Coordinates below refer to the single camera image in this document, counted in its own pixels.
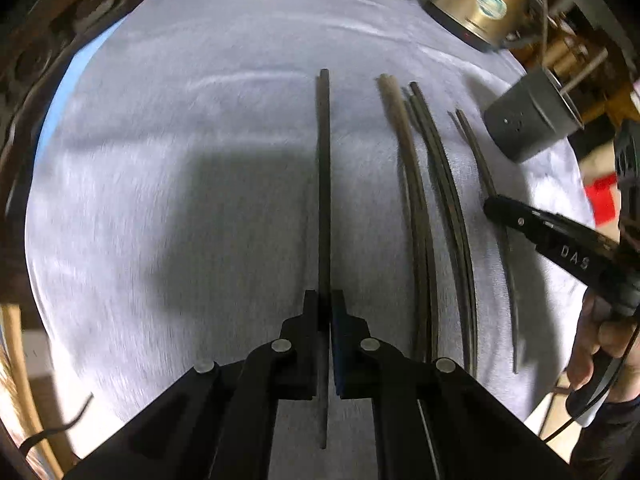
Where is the person's right hand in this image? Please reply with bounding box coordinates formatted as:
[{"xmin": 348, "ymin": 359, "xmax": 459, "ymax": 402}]
[{"xmin": 565, "ymin": 290, "xmax": 639, "ymax": 387}]

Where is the dark carved wooden furniture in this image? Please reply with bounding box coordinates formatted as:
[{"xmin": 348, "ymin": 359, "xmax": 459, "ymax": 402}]
[{"xmin": 0, "ymin": 0, "xmax": 216, "ymax": 311}]

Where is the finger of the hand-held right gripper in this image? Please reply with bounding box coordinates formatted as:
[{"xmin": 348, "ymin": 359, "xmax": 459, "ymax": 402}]
[{"xmin": 483, "ymin": 197, "xmax": 621, "ymax": 286}]

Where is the grey tablecloth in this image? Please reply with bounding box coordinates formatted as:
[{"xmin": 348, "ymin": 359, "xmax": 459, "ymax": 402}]
[{"xmin": 25, "ymin": 0, "xmax": 601, "ymax": 461}]

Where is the group of dark wooden chopsticks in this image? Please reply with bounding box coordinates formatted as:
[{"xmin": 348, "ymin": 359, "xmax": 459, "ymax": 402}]
[{"xmin": 376, "ymin": 74, "xmax": 521, "ymax": 375}]

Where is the grey cylindrical chopstick holder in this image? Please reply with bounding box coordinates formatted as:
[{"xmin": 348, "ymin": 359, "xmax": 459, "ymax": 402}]
[{"xmin": 483, "ymin": 67, "xmax": 585, "ymax": 163}]

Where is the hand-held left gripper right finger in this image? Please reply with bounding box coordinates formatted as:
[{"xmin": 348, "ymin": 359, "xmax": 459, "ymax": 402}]
[{"xmin": 330, "ymin": 289, "xmax": 576, "ymax": 480}]

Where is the wooden furniture frame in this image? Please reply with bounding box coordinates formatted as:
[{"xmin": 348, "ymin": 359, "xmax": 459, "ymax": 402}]
[{"xmin": 500, "ymin": 0, "xmax": 640, "ymax": 128}]

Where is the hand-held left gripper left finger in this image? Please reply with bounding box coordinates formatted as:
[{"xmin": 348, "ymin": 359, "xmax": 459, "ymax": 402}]
[{"xmin": 65, "ymin": 290, "xmax": 321, "ymax": 480}]

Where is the long black chopstick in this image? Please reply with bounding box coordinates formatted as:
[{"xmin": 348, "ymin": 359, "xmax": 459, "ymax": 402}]
[
  {"xmin": 316, "ymin": 69, "xmax": 327, "ymax": 451},
  {"xmin": 322, "ymin": 69, "xmax": 333, "ymax": 398}
]

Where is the black cable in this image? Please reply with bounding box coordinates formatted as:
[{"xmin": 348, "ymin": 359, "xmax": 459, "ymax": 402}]
[{"xmin": 20, "ymin": 394, "xmax": 95, "ymax": 456}]

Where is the blue underlay cloth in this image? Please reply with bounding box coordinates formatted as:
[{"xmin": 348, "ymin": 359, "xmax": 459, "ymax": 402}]
[{"xmin": 35, "ymin": 22, "xmax": 128, "ymax": 171}]

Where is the light wooden pole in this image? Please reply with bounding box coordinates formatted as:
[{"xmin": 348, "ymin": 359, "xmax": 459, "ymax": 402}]
[{"xmin": 0, "ymin": 304, "xmax": 68, "ymax": 480}]

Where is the person's right forearm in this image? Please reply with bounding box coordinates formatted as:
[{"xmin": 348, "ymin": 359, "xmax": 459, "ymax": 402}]
[{"xmin": 572, "ymin": 397, "xmax": 640, "ymax": 480}]

